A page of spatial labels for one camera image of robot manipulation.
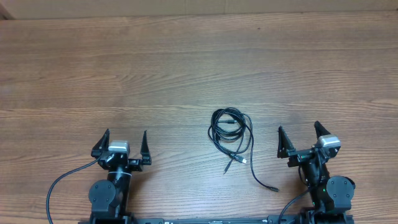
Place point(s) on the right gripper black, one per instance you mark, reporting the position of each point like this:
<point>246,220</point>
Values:
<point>285,147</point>

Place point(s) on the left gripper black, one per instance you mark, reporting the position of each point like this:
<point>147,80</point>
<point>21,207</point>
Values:
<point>135,165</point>

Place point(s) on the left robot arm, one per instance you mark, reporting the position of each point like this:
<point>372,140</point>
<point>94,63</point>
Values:
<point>109,197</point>

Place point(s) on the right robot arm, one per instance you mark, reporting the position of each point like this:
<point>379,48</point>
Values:
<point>331,195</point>

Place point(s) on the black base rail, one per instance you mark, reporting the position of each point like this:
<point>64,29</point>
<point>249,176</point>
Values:
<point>271,219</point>

